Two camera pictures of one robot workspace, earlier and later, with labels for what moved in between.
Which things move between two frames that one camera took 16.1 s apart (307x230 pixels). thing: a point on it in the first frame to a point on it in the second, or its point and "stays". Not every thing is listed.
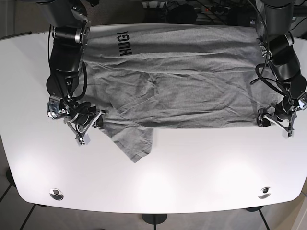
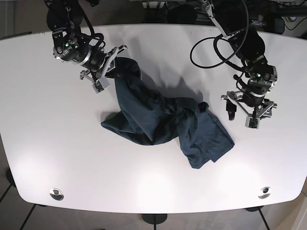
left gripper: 83,116 to 100,81
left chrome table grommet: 56,194 stays
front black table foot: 154,219 stays
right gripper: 283,113 to 254,113
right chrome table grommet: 265,192 stays
